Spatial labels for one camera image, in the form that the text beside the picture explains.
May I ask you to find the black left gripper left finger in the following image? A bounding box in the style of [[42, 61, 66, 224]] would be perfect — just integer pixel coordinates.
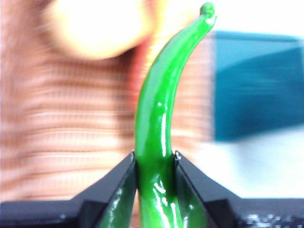
[[0, 152, 138, 228]]

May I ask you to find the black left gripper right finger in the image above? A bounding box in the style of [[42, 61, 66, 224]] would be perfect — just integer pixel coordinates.
[[174, 150, 304, 228]]

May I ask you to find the green pepper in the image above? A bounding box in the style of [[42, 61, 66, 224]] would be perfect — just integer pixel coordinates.
[[134, 1, 218, 228]]

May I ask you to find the brown wicker basket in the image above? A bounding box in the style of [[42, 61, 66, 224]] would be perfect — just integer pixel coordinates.
[[0, 0, 214, 202]]

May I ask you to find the black cutting board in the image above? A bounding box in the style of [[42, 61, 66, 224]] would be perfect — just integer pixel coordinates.
[[213, 30, 304, 143]]

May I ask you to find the yellow-brown potato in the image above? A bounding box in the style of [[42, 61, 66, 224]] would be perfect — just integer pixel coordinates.
[[45, 0, 155, 59]]

